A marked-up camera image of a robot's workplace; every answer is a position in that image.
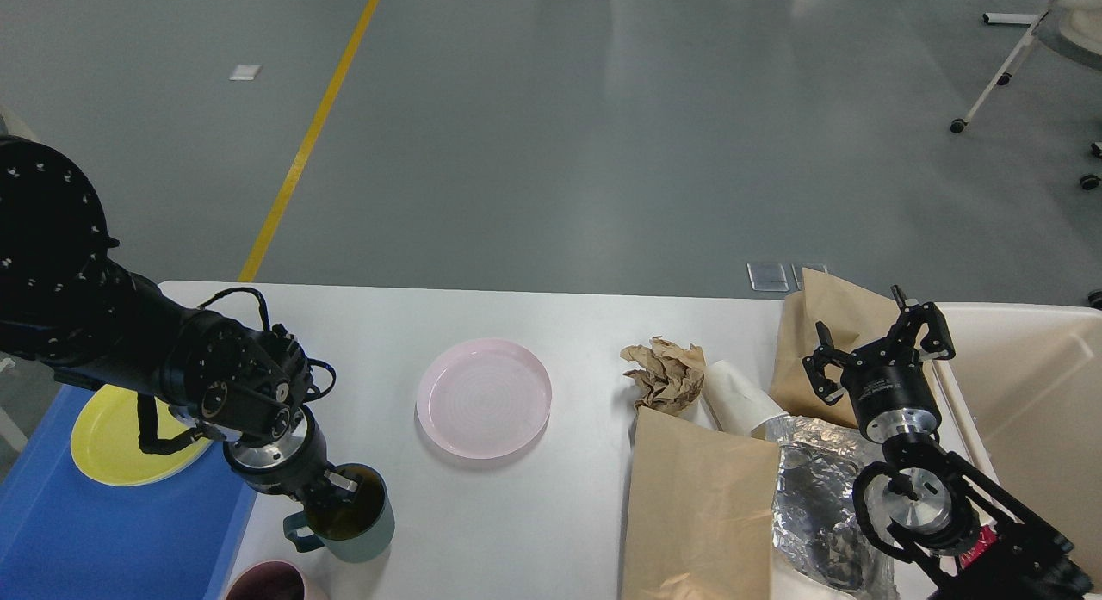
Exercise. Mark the rear brown paper bag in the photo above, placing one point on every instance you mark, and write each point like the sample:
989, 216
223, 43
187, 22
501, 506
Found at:
857, 319

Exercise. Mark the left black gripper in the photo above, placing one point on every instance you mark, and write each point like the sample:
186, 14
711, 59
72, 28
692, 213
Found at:
295, 466

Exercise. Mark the front brown paper bag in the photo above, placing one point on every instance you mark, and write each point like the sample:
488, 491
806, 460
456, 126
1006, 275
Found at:
700, 512

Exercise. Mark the crumpled aluminium foil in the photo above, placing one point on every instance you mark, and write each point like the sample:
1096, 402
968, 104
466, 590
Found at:
815, 521

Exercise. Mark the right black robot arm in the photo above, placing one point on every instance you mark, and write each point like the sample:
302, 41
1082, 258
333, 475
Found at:
922, 503

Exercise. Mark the brown paper bag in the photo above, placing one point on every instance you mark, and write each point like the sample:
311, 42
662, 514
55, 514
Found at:
857, 319
700, 512

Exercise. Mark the teal green mug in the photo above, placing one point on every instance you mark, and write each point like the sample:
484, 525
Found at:
354, 530

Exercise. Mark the pink plate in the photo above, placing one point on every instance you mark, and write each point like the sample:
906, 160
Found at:
484, 399

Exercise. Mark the crumpled brown paper ball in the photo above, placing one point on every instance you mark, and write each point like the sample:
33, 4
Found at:
669, 378

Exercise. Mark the white paper cup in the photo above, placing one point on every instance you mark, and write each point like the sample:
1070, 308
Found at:
736, 404

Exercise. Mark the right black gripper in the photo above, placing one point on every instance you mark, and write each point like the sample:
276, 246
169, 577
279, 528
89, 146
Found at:
889, 393

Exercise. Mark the clear floor plate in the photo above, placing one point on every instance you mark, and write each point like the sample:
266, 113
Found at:
775, 277

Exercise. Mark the blue plastic tray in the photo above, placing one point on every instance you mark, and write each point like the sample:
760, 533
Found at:
65, 536

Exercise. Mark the beige plastic bin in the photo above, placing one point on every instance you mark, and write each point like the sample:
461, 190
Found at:
1030, 377

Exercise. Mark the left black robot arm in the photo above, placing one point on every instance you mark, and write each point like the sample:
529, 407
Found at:
198, 375

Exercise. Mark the pink mug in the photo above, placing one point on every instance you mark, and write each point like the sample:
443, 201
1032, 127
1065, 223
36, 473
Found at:
274, 579

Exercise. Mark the yellow plate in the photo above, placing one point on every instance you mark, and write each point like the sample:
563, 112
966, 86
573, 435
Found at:
105, 444

